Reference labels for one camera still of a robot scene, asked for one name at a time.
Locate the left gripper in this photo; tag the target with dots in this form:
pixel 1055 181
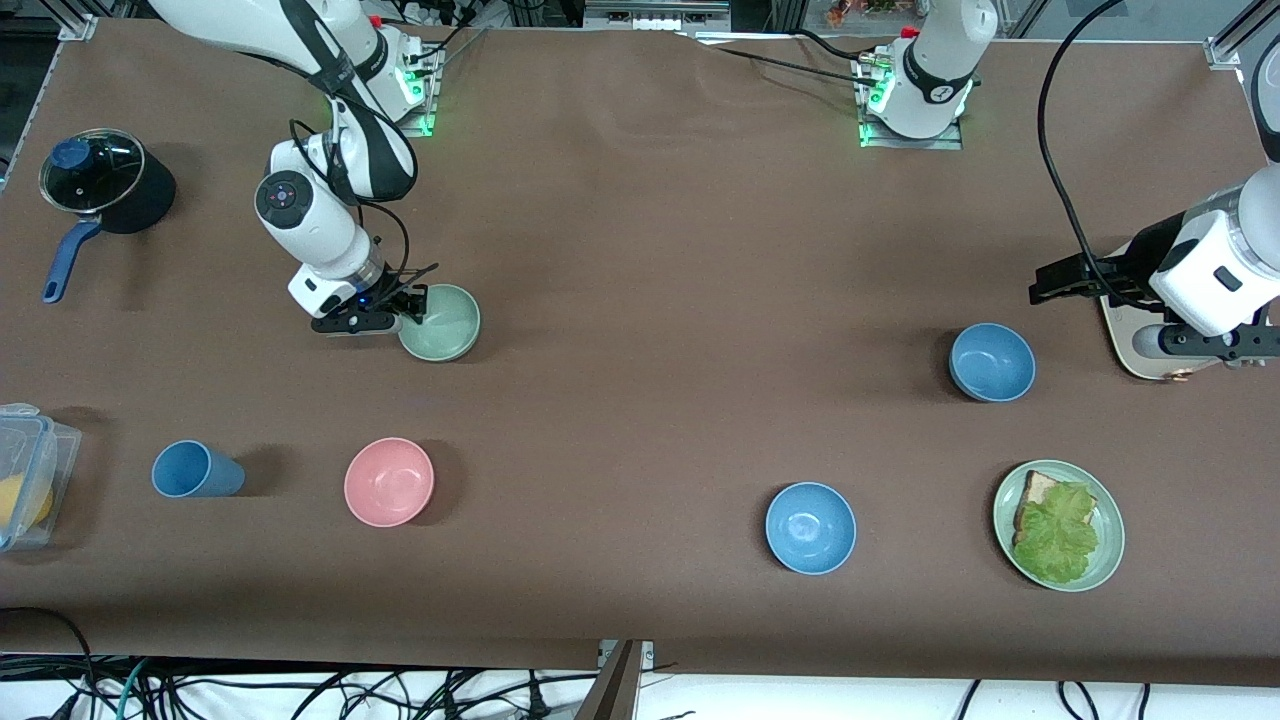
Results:
pixel 1133 258

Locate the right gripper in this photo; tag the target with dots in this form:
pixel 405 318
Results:
pixel 393 293

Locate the green bowl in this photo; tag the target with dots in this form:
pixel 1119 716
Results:
pixel 450 325

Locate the blue bowl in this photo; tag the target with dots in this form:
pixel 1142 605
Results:
pixel 992 360
pixel 811 528

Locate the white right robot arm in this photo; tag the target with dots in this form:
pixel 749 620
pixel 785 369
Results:
pixel 310 215

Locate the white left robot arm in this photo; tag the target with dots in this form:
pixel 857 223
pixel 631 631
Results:
pixel 935 60

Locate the pink bowl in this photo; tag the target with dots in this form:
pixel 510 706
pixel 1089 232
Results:
pixel 389 482

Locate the beige wooden board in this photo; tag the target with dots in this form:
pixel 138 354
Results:
pixel 1125 335

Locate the bread slice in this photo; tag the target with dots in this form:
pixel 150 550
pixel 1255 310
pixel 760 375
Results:
pixel 1035 495

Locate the green lettuce leaf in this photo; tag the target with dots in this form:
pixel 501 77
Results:
pixel 1060 535

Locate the green plate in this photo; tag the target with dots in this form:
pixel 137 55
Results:
pixel 1110 540

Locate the blue ribbed cup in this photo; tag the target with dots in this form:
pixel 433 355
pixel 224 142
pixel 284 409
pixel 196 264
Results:
pixel 197 470

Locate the grey power strip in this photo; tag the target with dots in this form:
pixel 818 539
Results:
pixel 655 20

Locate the clear plastic food container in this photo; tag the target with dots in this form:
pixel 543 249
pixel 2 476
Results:
pixel 55 450

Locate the yellow fruit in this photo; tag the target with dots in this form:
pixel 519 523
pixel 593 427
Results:
pixel 25 502

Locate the grey metal profile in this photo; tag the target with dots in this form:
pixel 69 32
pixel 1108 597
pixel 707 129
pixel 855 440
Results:
pixel 615 690

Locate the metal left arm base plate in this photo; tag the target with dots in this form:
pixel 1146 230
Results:
pixel 945 143

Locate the aluminium frame corner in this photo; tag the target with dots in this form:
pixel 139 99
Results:
pixel 78 27
pixel 1228 50

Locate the small metal bracket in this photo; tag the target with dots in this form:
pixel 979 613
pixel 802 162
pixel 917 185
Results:
pixel 647 652

